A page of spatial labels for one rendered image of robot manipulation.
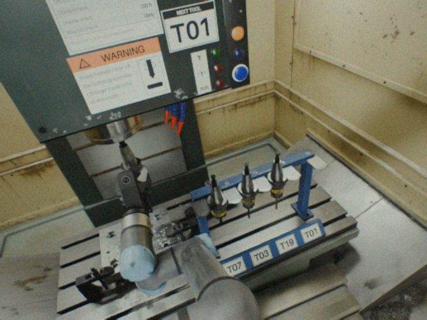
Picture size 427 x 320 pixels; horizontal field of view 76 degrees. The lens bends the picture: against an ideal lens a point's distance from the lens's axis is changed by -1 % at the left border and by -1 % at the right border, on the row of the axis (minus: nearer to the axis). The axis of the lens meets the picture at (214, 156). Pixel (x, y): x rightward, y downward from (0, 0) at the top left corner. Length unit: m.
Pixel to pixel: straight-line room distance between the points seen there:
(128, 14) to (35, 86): 0.20
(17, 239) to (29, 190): 0.34
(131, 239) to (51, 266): 1.08
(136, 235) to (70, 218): 1.38
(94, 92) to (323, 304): 1.10
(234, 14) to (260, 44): 1.27
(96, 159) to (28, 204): 0.80
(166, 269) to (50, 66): 0.52
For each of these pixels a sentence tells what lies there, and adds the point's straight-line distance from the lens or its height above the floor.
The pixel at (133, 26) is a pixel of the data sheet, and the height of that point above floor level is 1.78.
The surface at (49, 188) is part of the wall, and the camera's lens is 2.00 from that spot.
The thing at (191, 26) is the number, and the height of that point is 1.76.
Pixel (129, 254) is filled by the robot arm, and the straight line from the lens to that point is 0.68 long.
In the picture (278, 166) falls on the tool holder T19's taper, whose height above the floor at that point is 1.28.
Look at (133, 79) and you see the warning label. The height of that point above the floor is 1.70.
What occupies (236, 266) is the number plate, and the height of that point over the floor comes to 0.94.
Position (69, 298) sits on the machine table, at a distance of 1.28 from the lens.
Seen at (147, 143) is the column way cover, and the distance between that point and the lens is 1.37.
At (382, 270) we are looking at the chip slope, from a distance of 1.38.
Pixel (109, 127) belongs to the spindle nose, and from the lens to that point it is 0.73.
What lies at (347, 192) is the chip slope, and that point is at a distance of 1.53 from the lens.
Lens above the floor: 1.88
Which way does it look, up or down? 38 degrees down
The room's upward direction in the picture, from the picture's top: 9 degrees counter-clockwise
